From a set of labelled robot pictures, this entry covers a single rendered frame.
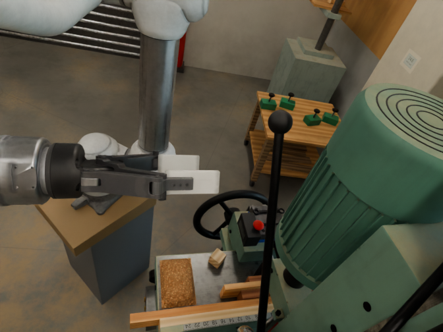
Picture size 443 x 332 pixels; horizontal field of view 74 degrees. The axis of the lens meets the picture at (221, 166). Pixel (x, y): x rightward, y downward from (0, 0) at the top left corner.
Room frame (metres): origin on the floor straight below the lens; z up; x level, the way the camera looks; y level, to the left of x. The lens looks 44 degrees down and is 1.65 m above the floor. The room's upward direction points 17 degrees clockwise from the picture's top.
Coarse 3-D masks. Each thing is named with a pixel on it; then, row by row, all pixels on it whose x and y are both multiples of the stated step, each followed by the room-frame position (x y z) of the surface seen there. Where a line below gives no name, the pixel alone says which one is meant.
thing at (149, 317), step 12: (240, 300) 0.31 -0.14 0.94; (252, 300) 0.32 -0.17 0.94; (144, 312) 0.22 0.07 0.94; (156, 312) 0.23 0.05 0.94; (168, 312) 0.24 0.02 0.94; (180, 312) 0.25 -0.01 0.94; (192, 312) 0.25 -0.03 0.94; (204, 312) 0.26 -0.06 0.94; (132, 324) 0.20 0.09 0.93; (144, 324) 0.21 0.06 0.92; (156, 324) 0.22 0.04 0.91
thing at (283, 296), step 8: (272, 264) 0.36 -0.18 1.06; (280, 264) 0.36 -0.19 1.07; (272, 272) 0.35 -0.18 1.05; (280, 272) 0.34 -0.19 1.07; (272, 280) 0.33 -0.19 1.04; (280, 280) 0.32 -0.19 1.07; (272, 288) 0.32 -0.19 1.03; (280, 288) 0.31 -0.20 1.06; (288, 288) 0.31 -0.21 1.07; (304, 288) 0.32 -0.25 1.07; (272, 296) 0.31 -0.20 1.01; (280, 296) 0.30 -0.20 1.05; (288, 296) 0.29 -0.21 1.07; (296, 296) 0.30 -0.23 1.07; (304, 296) 0.30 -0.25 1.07; (280, 304) 0.28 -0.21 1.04; (288, 304) 0.28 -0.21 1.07; (296, 304) 0.28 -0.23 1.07; (288, 312) 0.26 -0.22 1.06; (280, 320) 0.26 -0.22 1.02
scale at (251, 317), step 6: (270, 312) 0.30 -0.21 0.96; (228, 318) 0.26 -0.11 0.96; (234, 318) 0.26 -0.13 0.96; (240, 318) 0.27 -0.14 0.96; (246, 318) 0.27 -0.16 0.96; (252, 318) 0.27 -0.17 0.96; (186, 324) 0.22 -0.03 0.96; (192, 324) 0.22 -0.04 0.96; (198, 324) 0.23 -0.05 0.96; (204, 324) 0.23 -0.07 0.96; (210, 324) 0.23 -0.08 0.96; (216, 324) 0.24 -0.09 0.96; (222, 324) 0.24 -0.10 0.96; (228, 324) 0.25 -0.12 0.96; (186, 330) 0.21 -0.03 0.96
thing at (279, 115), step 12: (276, 120) 0.35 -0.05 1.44; (288, 120) 0.35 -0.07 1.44; (276, 132) 0.34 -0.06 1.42; (276, 144) 0.34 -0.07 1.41; (276, 156) 0.33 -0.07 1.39; (276, 168) 0.32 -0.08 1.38; (276, 180) 0.31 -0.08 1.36; (276, 192) 0.30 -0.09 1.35; (276, 204) 0.29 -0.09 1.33; (264, 240) 0.26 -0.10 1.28; (264, 252) 0.25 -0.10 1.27; (264, 264) 0.24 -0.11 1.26; (264, 276) 0.23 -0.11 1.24; (264, 288) 0.22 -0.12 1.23; (264, 300) 0.21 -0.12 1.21; (264, 312) 0.19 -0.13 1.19; (264, 324) 0.18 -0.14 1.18
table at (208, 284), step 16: (224, 240) 0.51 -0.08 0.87; (160, 256) 0.38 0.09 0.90; (176, 256) 0.39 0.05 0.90; (192, 256) 0.41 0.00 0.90; (208, 256) 0.42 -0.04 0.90; (192, 272) 0.37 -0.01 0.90; (208, 272) 0.38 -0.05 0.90; (224, 272) 0.39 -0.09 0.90; (240, 272) 0.40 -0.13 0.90; (160, 288) 0.30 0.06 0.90; (208, 288) 0.34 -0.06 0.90; (160, 304) 0.26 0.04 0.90
